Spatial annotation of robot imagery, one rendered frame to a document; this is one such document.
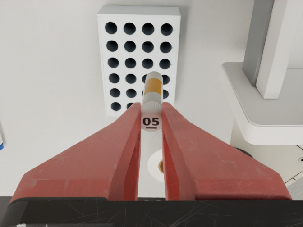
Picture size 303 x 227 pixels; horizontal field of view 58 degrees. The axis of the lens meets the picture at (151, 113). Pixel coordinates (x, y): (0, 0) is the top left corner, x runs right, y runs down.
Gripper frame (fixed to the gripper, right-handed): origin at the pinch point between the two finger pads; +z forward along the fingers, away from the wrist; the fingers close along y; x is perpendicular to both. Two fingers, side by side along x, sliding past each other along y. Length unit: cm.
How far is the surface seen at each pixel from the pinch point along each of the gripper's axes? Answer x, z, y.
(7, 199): 51, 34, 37
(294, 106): 3.8, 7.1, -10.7
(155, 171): 21.8, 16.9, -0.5
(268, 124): 3.8, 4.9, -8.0
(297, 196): 125, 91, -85
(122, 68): 6.1, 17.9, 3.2
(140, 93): 9.2, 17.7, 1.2
